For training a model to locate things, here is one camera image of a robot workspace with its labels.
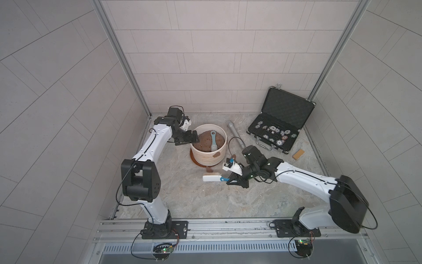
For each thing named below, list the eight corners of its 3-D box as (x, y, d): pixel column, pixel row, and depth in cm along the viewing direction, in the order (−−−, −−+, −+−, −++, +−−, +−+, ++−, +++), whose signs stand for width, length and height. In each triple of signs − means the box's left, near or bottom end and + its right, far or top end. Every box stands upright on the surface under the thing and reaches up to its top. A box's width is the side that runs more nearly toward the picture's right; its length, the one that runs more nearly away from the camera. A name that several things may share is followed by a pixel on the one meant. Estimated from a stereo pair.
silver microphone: (241, 148, 101) (241, 146, 99) (227, 123, 114) (227, 121, 111) (246, 146, 101) (247, 144, 99) (231, 122, 114) (232, 119, 112)
